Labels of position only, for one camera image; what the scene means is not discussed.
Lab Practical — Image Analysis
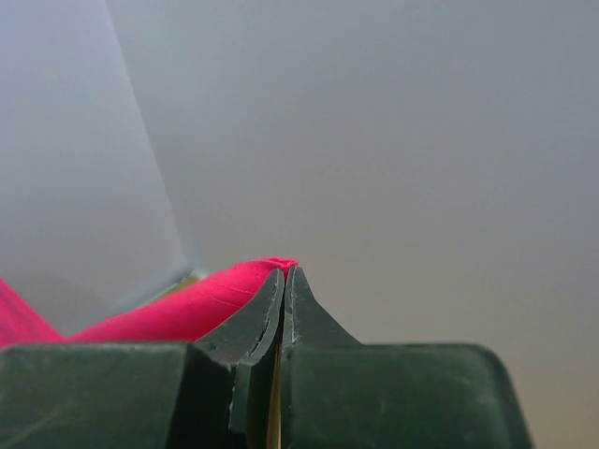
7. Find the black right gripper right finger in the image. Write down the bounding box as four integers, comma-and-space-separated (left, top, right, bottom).
281, 267, 533, 448

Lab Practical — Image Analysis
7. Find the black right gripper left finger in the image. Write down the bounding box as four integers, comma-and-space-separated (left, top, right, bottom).
1, 269, 285, 448

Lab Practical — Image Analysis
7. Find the pink red t shirt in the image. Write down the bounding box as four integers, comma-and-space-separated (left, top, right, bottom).
1, 257, 298, 347

